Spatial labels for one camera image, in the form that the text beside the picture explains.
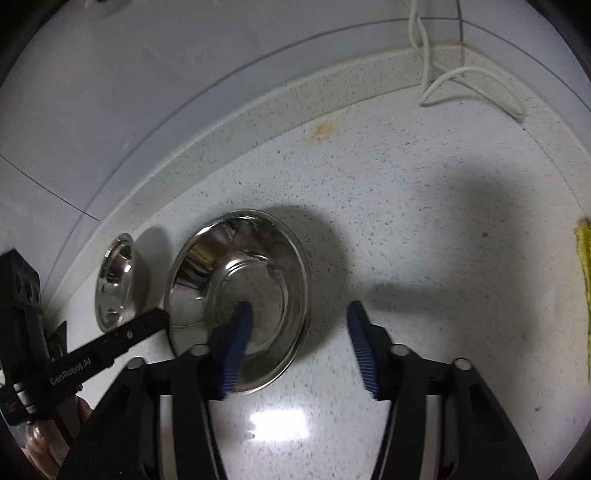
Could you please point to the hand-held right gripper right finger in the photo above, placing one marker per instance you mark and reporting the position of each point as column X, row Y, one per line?
column 362, row 346

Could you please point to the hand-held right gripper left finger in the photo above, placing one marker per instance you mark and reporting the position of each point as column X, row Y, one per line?
column 235, row 341

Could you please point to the yellow cloth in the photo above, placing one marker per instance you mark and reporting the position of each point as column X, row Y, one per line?
column 584, row 267

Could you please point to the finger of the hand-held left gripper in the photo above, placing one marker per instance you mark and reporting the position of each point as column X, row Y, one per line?
column 134, row 330

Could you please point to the small steel bowl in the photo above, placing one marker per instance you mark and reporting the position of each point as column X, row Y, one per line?
column 113, row 286
column 272, row 258

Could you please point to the person's left hand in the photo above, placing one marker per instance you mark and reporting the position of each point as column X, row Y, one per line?
column 41, row 447

